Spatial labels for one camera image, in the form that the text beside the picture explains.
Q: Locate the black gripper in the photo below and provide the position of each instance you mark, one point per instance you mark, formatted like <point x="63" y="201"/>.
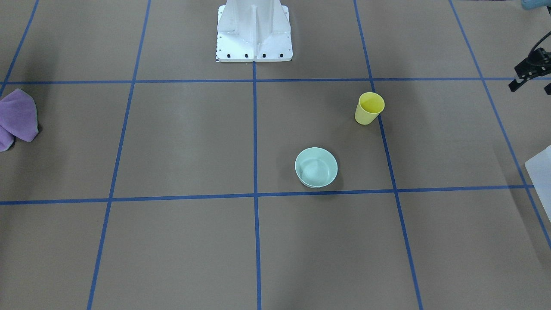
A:
<point x="530" y="69"/>

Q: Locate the yellow plastic cup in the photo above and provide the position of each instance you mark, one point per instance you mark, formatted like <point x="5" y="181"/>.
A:
<point x="370" y="106"/>

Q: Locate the clear plastic storage box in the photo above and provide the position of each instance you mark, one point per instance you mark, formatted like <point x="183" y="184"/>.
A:
<point x="539" y="169"/>

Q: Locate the mint green bowl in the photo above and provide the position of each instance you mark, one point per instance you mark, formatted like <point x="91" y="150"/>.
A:
<point x="316" y="167"/>

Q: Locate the purple microfiber cloth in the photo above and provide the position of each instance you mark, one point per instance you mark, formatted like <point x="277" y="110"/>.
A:
<point x="18" y="119"/>

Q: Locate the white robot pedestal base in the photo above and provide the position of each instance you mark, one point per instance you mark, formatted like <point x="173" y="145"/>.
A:
<point x="253" y="31"/>

